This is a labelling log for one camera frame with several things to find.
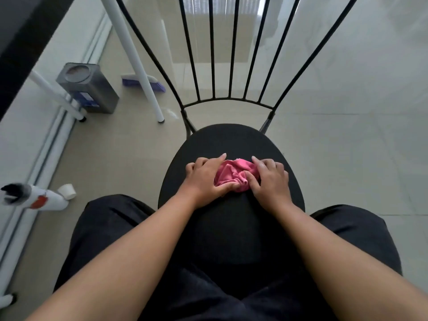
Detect person's left hand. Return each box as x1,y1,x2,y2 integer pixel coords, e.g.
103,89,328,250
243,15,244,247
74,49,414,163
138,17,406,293
182,152,240,210

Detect white floor door track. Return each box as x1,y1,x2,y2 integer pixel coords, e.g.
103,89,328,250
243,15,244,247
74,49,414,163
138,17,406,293
0,11,113,264

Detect black metal chair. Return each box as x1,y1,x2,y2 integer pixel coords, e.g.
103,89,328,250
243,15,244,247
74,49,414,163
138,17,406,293
114,0,360,266

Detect person's black trousers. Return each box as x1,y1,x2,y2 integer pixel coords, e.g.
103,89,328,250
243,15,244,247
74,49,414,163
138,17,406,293
53,194,404,321

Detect white spray bottle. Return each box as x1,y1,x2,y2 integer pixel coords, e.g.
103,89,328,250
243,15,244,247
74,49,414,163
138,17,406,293
0,183,69,211

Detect pink cloth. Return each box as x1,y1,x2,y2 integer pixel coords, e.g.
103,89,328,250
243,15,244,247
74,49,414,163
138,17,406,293
213,158,261,193

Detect white metal table frame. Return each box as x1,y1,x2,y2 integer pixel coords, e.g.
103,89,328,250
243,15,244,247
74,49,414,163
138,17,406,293
28,0,165,124

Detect person's left forearm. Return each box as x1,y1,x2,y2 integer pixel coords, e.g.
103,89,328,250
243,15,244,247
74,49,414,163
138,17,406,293
25,189,214,321

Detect grey metal tin can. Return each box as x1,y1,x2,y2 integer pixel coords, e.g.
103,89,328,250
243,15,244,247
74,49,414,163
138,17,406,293
56,62,120,114

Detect purple hand brush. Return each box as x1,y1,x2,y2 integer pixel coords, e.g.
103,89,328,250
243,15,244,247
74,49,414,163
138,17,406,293
121,74,166,93

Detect person's right hand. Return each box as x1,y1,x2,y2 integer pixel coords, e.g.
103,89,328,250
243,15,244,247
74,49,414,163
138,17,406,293
242,156,293,214

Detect white tape roll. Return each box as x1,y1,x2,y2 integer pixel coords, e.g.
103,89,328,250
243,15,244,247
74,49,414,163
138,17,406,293
57,183,77,200

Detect person's right forearm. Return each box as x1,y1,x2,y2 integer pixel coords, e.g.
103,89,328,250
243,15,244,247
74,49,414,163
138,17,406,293
272,202,428,321

